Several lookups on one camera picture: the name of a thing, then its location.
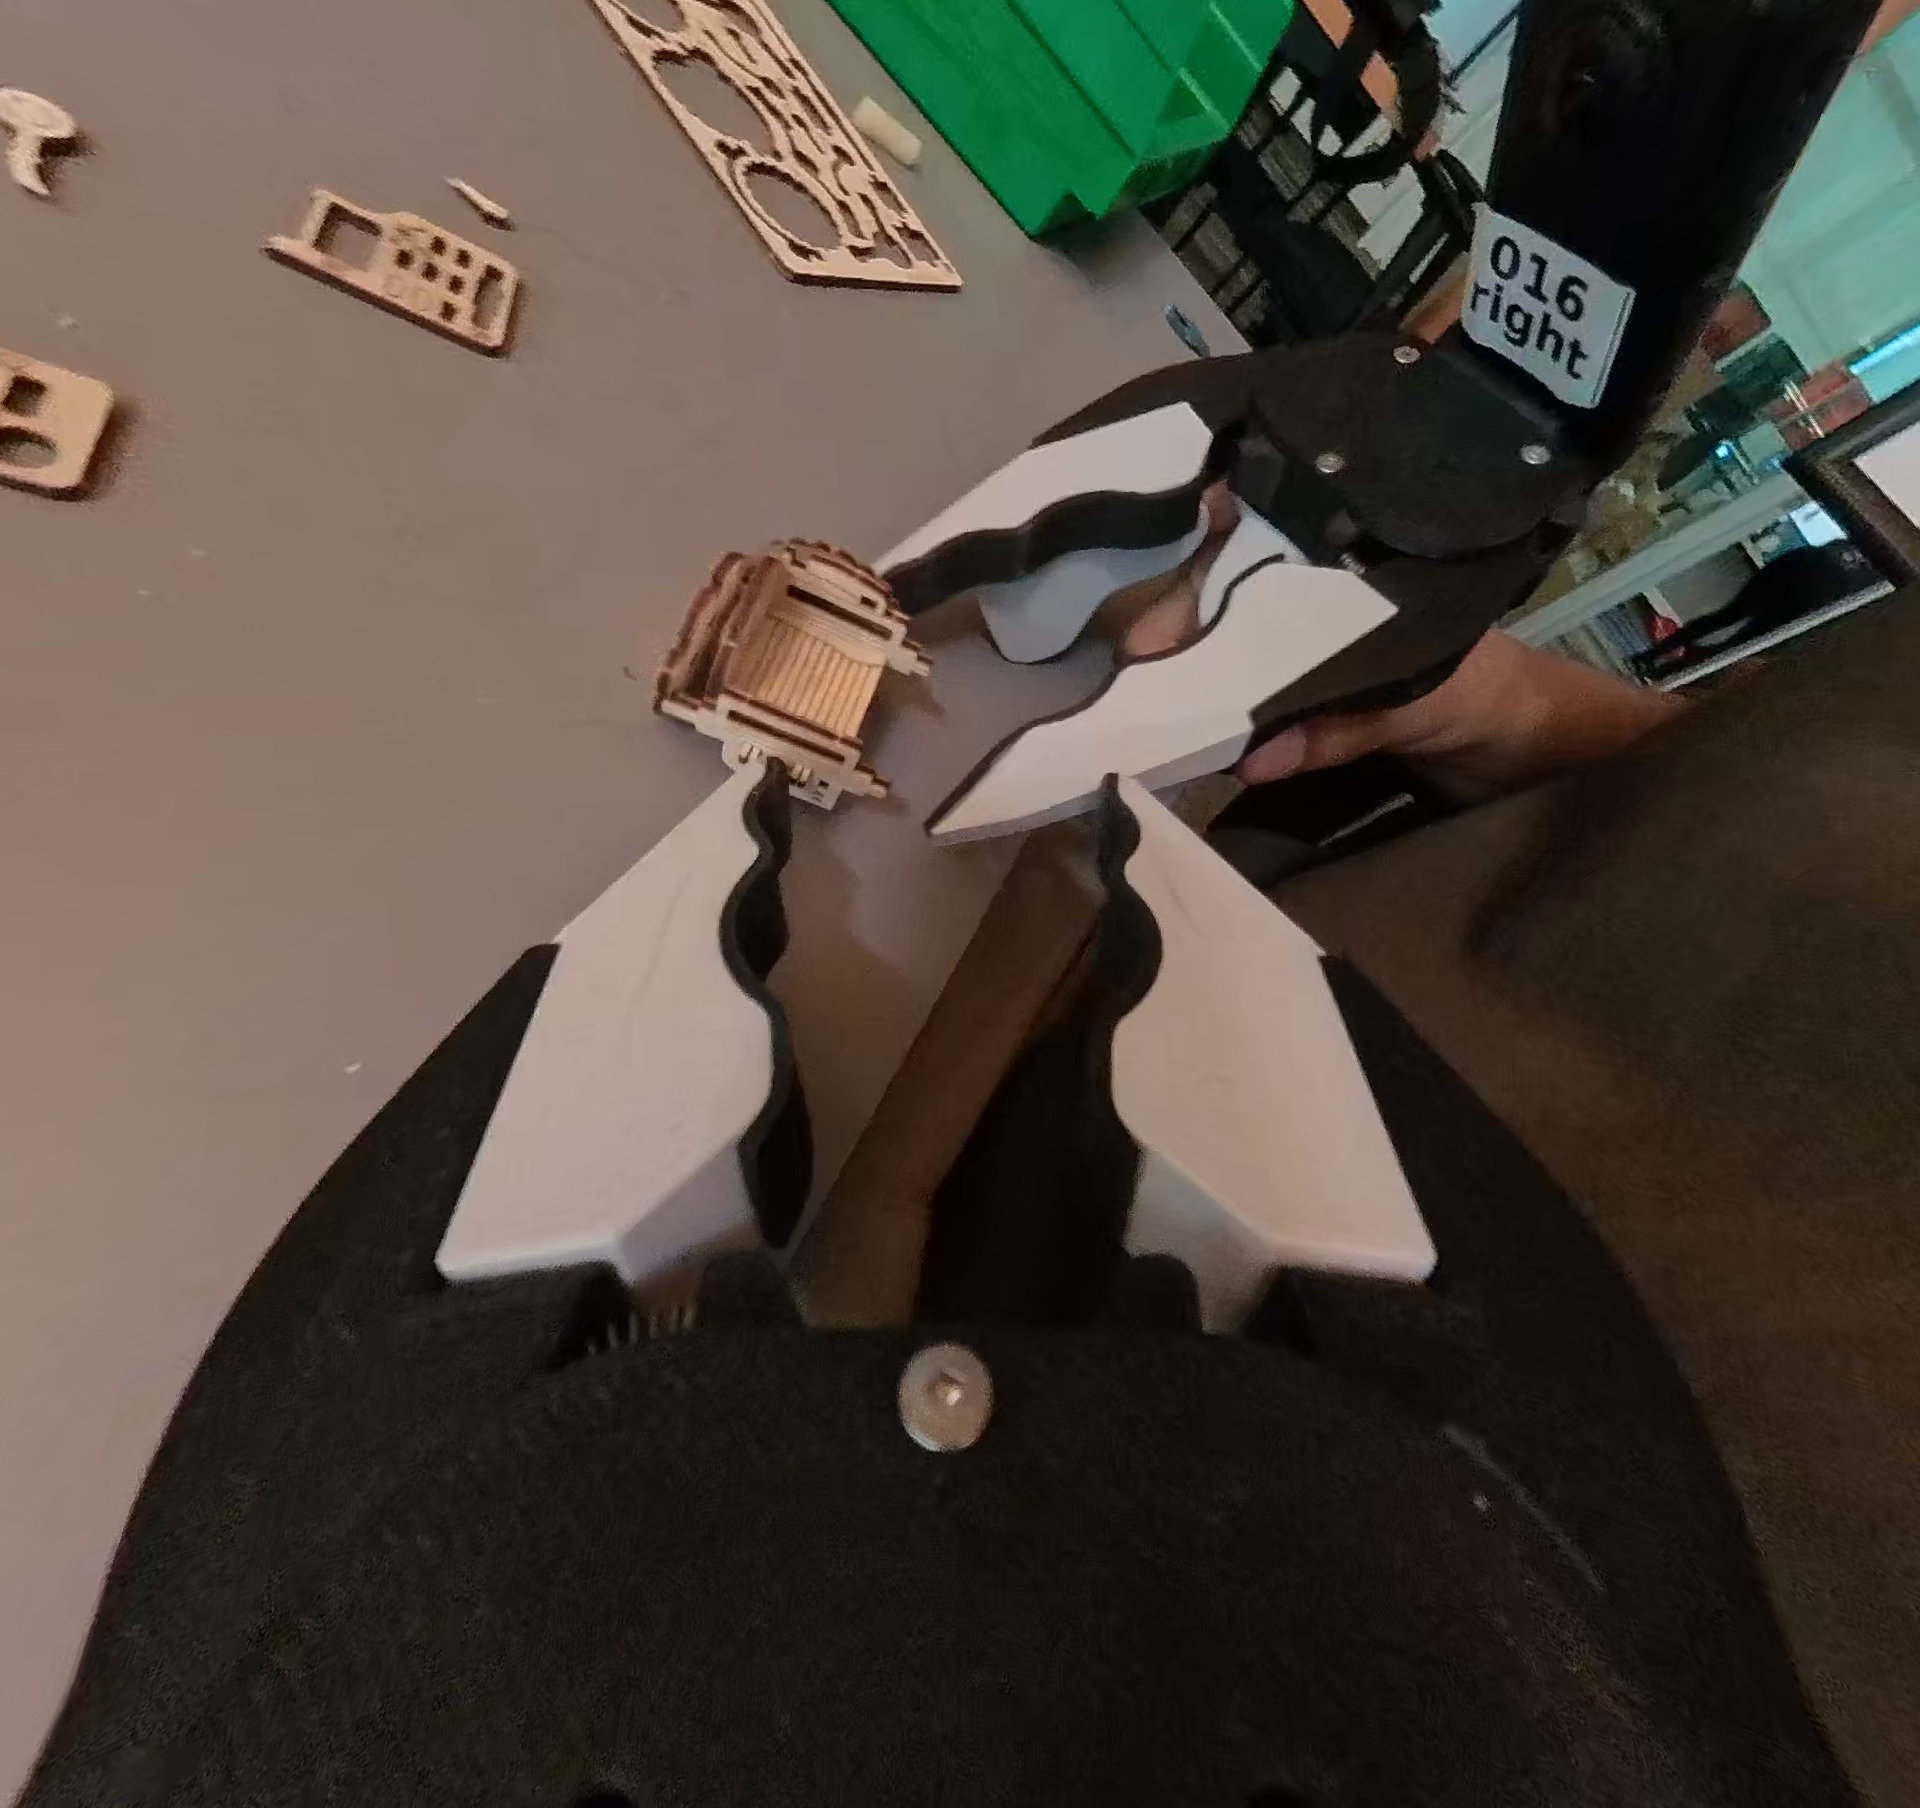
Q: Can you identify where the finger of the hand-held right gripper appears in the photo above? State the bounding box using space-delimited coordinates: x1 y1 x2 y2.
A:
875 401 1247 664
925 547 1402 848

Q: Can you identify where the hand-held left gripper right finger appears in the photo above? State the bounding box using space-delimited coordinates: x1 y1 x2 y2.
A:
1095 772 1439 1332

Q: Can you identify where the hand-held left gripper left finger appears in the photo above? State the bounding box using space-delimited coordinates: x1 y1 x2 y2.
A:
436 764 818 1305

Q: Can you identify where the wooden sidecar model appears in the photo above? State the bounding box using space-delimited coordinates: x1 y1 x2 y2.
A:
651 536 936 811

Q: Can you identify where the grey desk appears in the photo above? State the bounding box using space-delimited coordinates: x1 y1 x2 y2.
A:
0 0 1253 1796

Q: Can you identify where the person's right hand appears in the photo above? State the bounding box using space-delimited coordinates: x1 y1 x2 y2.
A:
1237 629 1690 804

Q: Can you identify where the green plastic bin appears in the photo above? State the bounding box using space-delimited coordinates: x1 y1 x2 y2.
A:
731 0 1295 241

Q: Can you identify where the wooden sheet with round cutouts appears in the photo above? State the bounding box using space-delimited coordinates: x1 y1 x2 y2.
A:
511 0 964 295

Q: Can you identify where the wooden plate with square holes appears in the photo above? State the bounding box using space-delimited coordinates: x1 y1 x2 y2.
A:
267 187 523 358

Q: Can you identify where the wooden plate with round holes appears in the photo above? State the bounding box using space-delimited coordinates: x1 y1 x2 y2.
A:
0 346 118 498

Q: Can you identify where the pale crescent wooden piece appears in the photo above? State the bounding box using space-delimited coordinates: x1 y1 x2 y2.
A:
0 88 83 197

